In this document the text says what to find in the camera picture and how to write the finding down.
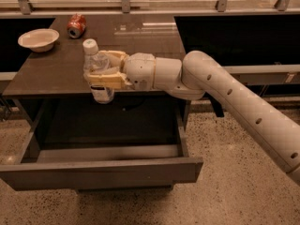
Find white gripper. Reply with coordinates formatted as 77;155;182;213
83;50;156;91

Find clear plastic water bottle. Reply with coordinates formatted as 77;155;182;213
82;38;114;104

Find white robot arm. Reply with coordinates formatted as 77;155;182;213
83;51;300;185

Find grey cabinet with glossy top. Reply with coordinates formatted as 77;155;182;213
4;15;183;132

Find open grey top drawer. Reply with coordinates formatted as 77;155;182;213
0;98;203;191

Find crushed red soda can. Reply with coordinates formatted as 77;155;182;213
67;14;86;38

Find white paper bowl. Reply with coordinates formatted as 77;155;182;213
18;28;59;53

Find black bench leg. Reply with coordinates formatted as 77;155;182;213
209;97;224;117

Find black cable behind drawer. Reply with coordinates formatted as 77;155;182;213
121;97;146;113

